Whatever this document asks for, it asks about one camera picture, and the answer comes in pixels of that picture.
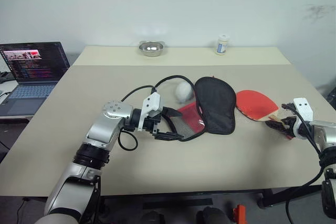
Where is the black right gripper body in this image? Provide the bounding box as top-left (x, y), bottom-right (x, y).
top-left (281, 113), bottom-right (300, 140)

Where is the white side desk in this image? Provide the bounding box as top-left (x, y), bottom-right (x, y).
top-left (0, 79), bottom-right (19, 104)

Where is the black table frame leg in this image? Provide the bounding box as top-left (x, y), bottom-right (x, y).
top-left (256, 183), bottom-right (325, 209)

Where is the black paddle case red lining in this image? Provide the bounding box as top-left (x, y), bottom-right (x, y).
top-left (167, 76), bottom-right (237, 142)

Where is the black flat bar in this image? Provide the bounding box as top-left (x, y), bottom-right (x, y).
top-left (142, 197), bottom-right (214, 210)

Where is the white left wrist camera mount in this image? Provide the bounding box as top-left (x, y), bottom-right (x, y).
top-left (137, 92), bottom-right (161, 132)

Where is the red table tennis paddle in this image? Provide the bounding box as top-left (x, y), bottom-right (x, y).
top-left (235, 89), bottom-right (295, 140)

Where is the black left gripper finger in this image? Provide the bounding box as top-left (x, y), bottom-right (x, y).
top-left (161, 106), bottom-right (183, 118)
top-left (154, 131), bottom-right (185, 142)

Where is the stainless steel bowl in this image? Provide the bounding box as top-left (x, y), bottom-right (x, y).
top-left (138, 40), bottom-right (167, 58)

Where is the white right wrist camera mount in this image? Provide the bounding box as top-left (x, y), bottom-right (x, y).
top-left (292, 98), bottom-right (314, 141)

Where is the white plastic bottle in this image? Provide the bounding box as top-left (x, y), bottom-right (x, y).
top-left (214, 34), bottom-right (232, 56)

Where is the white ball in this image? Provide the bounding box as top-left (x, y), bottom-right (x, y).
top-left (175, 81), bottom-right (195, 104)

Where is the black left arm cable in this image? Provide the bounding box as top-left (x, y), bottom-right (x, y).
top-left (117, 75), bottom-right (197, 152)

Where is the small black device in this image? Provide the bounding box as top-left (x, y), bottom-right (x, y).
top-left (0, 70), bottom-right (13, 83)

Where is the blue open laptop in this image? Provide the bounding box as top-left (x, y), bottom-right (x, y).
top-left (0, 41), bottom-right (71, 117)

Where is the dark rounded shape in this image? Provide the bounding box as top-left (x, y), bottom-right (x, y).
top-left (196, 206), bottom-right (233, 224)

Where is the orange plastic part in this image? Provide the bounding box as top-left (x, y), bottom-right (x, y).
top-left (232, 204), bottom-right (247, 221)

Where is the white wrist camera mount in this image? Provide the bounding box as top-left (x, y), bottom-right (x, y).
top-left (137, 92), bottom-right (161, 132)
top-left (292, 98), bottom-right (314, 141)

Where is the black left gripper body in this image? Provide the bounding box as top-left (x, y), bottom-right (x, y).
top-left (143, 106), bottom-right (169, 140)

